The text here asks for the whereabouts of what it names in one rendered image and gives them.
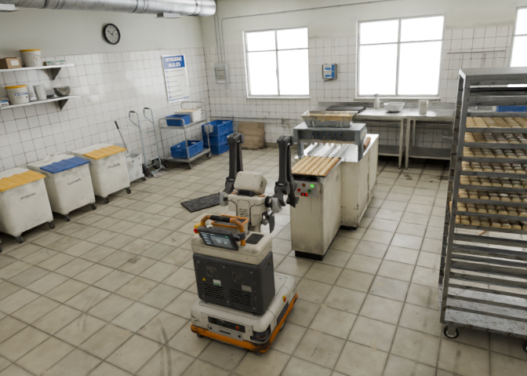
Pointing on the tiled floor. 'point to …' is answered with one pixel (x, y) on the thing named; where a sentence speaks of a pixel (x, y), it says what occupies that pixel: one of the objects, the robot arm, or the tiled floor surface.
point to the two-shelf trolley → (185, 139)
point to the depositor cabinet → (354, 180)
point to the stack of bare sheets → (201, 202)
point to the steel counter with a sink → (447, 111)
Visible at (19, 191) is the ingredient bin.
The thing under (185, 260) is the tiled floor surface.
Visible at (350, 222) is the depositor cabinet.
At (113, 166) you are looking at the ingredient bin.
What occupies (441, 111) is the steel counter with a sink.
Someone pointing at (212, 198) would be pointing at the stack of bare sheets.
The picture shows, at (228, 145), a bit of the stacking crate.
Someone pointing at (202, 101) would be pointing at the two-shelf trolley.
